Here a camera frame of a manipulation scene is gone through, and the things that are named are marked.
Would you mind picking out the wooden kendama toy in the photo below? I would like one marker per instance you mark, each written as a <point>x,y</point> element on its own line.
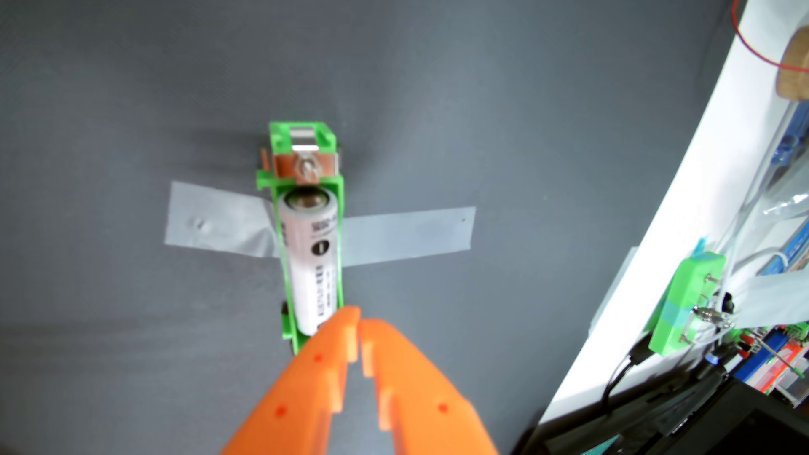
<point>797,63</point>

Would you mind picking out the black laptop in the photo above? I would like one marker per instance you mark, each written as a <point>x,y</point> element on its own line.
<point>695,423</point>

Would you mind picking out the white cylindrical battery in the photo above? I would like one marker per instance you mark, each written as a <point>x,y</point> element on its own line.
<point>309,272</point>

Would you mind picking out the green battery holder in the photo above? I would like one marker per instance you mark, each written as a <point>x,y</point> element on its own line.
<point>281,136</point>

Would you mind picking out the clear plastic bag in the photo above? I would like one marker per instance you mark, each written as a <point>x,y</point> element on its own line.
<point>784,208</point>

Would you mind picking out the dark grey mat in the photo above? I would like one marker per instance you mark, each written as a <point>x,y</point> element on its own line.
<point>505,126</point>

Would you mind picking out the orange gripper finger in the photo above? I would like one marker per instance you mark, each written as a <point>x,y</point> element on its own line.
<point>303,392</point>
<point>417,398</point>

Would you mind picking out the clear tape strip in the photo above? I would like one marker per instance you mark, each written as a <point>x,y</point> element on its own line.
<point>215,218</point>

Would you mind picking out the green block with metal terminals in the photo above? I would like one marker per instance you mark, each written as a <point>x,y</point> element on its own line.
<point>682,303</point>

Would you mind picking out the blue and red box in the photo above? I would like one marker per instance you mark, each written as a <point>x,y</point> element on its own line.
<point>768,366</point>

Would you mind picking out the small green connector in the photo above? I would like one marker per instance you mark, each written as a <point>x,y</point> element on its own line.
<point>790,332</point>

